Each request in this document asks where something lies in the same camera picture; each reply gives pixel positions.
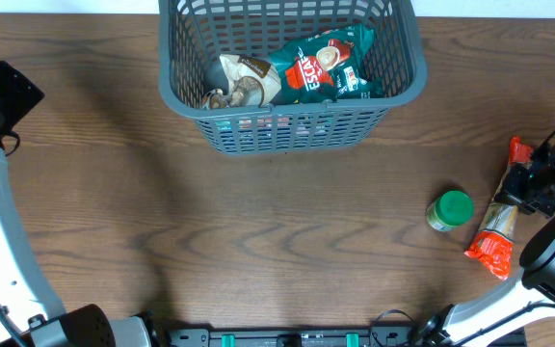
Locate orange spaghetti pasta packet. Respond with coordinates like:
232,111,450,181
464,136,534,280

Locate green lidded jar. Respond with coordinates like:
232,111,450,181
426,190,474,232

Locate green Nescafe coffee bag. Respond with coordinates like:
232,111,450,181
270,24,383,104

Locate beige brown snack pouch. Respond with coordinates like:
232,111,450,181
200,54,281,110

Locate blue Kleenex tissue multipack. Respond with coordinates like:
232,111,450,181
216,116,332,146

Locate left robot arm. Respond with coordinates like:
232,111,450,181
0,62,159,346

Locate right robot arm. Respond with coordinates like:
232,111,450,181
410,140,555,346

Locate grey plastic lattice basket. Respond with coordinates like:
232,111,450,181
159,0,427,155

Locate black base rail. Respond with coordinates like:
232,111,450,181
167,325,413,347

